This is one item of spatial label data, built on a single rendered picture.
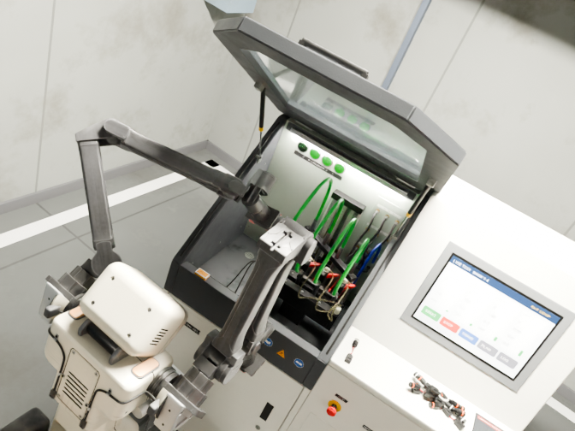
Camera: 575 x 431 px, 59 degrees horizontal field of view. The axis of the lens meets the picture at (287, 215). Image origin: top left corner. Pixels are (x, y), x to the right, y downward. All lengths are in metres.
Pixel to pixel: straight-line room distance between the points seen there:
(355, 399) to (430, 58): 2.44
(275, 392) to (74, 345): 0.98
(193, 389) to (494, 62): 2.87
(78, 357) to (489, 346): 1.35
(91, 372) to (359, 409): 1.00
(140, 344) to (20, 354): 1.66
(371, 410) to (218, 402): 0.70
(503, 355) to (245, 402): 1.01
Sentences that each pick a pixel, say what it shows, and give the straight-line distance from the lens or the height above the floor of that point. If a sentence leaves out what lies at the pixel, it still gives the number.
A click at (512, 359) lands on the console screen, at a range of 2.01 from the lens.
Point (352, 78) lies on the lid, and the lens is 1.18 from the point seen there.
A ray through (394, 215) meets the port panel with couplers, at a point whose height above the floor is 1.32.
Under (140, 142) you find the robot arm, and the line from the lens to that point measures 1.55.
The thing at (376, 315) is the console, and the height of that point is 1.07.
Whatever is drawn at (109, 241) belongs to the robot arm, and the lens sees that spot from 1.46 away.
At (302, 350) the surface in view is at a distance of 1.90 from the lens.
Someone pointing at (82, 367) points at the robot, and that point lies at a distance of 1.35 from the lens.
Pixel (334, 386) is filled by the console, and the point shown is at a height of 0.88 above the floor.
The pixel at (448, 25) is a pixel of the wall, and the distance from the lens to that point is 3.66.
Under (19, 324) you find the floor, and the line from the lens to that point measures 2.98.
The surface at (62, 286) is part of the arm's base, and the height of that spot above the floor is 1.22.
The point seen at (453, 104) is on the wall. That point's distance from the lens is 3.68.
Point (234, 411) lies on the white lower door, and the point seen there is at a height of 0.43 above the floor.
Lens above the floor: 2.27
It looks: 32 degrees down
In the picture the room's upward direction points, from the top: 24 degrees clockwise
